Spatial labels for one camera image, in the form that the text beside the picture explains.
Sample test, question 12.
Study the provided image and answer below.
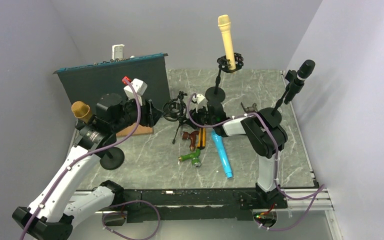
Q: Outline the black tripod shock mount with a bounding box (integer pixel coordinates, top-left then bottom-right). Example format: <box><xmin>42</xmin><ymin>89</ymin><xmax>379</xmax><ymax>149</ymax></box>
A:
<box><xmin>162</xmin><ymin>90</ymin><xmax>198</xmax><ymax>145</ymax></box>

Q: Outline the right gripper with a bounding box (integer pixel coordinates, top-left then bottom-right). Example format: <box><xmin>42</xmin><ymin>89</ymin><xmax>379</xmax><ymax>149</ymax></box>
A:
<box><xmin>186</xmin><ymin>102</ymin><xmax>216</xmax><ymax>130</ymax></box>

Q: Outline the wooden board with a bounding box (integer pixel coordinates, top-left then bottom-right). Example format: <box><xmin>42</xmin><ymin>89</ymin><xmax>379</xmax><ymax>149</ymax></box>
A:
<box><xmin>116</xmin><ymin>124</ymin><xmax>154</xmax><ymax>138</ymax></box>

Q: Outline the green handle tool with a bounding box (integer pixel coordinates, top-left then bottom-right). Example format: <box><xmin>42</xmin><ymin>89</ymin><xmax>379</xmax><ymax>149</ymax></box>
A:
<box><xmin>178</xmin><ymin>148</ymin><xmax>201</xmax><ymax>168</ymax></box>

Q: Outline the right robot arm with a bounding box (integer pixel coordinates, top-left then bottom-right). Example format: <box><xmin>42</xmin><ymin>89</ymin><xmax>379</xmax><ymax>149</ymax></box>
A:
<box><xmin>186</xmin><ymin>101</ymin><xmax>288</xmax><ymax>208</ymax></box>

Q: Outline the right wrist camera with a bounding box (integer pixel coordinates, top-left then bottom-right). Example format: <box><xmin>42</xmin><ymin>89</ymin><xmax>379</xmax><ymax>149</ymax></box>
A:
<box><xmin>191</xmin><ymin>93</ymin><xmax>208</xmax><ymax>113</ymax></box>

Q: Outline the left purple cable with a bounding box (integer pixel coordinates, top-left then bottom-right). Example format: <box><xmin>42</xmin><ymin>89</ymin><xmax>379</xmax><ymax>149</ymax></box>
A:
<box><xmin>19</xmin><ymin>78</ymin><xmax>143</xmax><ymax>240</ymax></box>

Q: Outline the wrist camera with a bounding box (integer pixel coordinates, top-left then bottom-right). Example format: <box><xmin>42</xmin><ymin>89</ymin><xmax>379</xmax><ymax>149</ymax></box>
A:
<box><xmin>122</xmin><ymin>76</ymin><xmax>148</xmax><ymax>106</ymax></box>
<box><xmin>191</xmin><ymin>93</ymin><xmax>208</xmax><ymax>113</ymax></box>

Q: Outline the white bracket behind rack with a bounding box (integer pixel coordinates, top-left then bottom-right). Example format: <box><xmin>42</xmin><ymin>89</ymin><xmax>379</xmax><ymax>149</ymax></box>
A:
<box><xmin>111</xmin><ymin>44</ymin><xmax>125</xmax><ymax>60</ymax></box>

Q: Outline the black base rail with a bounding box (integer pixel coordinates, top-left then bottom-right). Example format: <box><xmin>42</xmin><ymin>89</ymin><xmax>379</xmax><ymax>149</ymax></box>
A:
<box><xmin>92</xmin><ymin>180</ymin><xmax>289</xmax><ymax>223</ymax></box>

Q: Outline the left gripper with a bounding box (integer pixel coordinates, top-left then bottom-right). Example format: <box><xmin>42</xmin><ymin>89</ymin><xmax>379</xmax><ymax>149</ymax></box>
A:
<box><xmin>111</xmin><ymin>94</ymin><xmax>165</xmax><ymax>133</ymax></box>

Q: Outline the black clip mic stand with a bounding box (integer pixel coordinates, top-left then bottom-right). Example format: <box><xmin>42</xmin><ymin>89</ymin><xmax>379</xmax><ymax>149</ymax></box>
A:
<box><xmin>260</xmin><ymin>87</ymin><xmax>286</xmax><ymax>128</ymax></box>

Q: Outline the blue microphone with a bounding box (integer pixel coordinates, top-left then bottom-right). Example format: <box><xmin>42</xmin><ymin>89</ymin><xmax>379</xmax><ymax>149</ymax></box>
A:
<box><xmin>211</xmin><ymin>130</ymin><xmax>234</xmax><ymax>179</ymax></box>

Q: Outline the dark teal rack unit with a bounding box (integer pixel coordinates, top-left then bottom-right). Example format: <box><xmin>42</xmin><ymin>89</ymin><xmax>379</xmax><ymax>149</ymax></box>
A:
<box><xmin>54</xmin><ymin>53</ymin><xmax>171</xmax><ymax>111</ymax></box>

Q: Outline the black shock mount stand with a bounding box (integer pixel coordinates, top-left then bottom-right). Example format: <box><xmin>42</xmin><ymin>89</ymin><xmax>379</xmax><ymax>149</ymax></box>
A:
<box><xmin>205</xmin><ymin>52</ymin><xmax>244</xmax><ymax>103</ymax></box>

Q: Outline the black round base stand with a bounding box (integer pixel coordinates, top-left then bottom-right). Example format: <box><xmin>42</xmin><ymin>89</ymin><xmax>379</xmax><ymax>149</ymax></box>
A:
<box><xmin>99</xmin><ymin>147</ymin><xmax>125</xmax><ymax>170</ymax></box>

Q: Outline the gold brown microphone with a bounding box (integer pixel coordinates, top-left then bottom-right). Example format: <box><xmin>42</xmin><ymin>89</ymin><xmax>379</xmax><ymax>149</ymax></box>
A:
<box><xmin>71</xmin><ymin>100</ymin><xmax>117</xmax><ymax>147</ymax></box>

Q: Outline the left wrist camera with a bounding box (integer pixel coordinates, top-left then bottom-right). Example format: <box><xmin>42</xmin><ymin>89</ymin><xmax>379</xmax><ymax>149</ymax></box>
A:
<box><xmin>122</xmin><ymin>76</ymin><xmax>148</xmax><ymax>106</ymax></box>

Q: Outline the black microphone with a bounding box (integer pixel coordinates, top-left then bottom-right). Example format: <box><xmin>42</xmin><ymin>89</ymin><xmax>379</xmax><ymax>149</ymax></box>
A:
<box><xmin>283</xmin><ymin>59</ymin><xmax>316</xmax><ymax>105</ymax></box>

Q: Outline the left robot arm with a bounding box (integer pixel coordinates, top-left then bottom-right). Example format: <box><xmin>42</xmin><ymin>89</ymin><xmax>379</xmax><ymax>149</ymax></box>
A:
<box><xmin>12</xmin><ymin>93</ymin><xmax>162</xmax><ymax>240</ymax></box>

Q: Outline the cream microphone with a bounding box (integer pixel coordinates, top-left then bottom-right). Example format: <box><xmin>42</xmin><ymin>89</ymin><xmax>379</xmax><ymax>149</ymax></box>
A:
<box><xmin>217</xmin><ymin>14</ymin><xmax>236</xmax><ymax>70</ymax></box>

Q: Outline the brown wooden handle tool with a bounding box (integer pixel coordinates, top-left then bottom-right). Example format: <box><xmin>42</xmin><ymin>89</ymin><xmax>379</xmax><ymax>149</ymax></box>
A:
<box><xmin>181</xmin><ymin>130</ymin><xmax>199</xmax><ymax>152</ymax></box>

